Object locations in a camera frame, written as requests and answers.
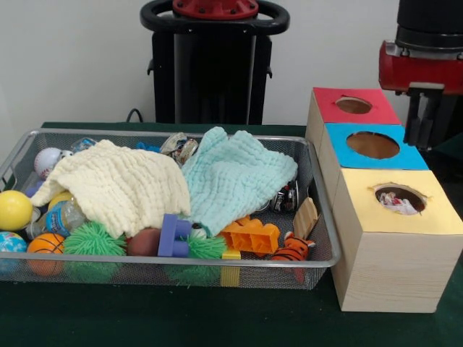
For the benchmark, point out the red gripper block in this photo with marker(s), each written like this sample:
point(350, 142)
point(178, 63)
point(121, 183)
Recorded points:
point(401, 74)

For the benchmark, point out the white colourful print cloth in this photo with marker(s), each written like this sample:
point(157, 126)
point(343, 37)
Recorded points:
point(396, 206)

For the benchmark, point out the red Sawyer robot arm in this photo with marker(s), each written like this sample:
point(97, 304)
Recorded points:
point(430, 21)

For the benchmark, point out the wooden box with three holes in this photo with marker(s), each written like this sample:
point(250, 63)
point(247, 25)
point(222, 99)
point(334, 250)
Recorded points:
point(398, 274)

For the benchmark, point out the orange striped tiger plush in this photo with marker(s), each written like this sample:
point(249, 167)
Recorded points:
point(289, 253)

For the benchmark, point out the mint green muslin cloth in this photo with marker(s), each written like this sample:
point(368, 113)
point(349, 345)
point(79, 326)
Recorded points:
point(231, 173)

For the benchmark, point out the orange plastic building block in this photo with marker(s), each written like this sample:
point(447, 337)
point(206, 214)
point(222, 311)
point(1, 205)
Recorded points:
point(253, 238)

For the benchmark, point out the small green spiky ball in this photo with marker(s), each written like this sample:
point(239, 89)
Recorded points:
point(204, 247)

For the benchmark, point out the purple plastic building block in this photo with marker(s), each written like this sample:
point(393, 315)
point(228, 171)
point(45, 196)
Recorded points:
point(173, 235)

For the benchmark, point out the brown toy football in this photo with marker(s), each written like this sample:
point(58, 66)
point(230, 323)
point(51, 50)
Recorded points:
point(143, 242)

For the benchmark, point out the dark green tablecloth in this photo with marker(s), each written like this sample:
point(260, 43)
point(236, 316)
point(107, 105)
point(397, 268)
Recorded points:
point(181, 318)

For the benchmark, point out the cream yellow muslin cloth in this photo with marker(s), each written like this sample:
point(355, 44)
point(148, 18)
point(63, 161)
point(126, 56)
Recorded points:
point(119, 184)

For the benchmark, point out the large green spiky ball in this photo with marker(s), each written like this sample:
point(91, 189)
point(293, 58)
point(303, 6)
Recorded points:
point(94, 238)

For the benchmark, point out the white toy baseball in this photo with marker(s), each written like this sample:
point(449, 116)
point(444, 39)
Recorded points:
point(47, 162)

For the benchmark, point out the orange mini basketball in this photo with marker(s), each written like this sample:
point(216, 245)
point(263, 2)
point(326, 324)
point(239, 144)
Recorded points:
point(45, 244)

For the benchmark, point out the yellow plastic ball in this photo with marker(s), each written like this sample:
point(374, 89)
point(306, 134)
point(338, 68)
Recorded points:
point(14, 209)

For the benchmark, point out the blue globe print ball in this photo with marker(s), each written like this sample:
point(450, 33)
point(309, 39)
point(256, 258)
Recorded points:
point(11, 242)

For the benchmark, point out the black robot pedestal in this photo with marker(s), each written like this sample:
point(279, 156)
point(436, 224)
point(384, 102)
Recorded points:
point(217, 83)

